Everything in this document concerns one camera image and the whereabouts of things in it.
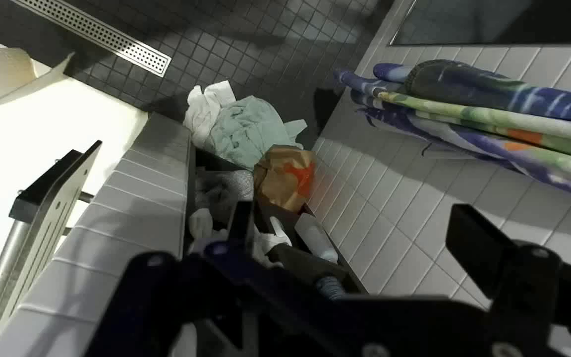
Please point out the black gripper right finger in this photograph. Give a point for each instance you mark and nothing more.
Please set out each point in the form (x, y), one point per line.
(523, 279)

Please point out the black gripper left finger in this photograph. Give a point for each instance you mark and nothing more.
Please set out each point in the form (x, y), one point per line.
(146, 299)

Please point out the white shower curtain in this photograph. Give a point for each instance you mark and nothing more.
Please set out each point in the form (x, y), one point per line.
(0, 76)

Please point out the white bottle with cap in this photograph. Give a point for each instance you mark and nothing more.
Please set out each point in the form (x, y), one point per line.
(198, 225)

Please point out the dark shelf unit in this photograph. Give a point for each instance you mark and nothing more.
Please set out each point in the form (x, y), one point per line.
(216, 190)

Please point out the dark green tall bottle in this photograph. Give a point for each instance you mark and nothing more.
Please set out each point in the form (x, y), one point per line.
(305, 265)

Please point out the blue green striped towel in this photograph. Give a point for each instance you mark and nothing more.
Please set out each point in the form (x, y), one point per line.
(495, 112)

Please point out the tall white slim bottle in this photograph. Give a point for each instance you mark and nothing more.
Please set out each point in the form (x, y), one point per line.
(315, 239)

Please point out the orange brown crumpled bag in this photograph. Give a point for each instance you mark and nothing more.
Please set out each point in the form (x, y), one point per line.
(285, 180)

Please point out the white crumpled cloth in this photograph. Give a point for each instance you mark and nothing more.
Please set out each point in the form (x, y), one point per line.
(202, 112)

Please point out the pale green crumpled cloth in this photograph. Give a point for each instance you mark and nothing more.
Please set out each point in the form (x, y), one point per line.
(247, 130)

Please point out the metal linear floor drain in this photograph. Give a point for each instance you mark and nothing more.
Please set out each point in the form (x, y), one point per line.
(99, 33)

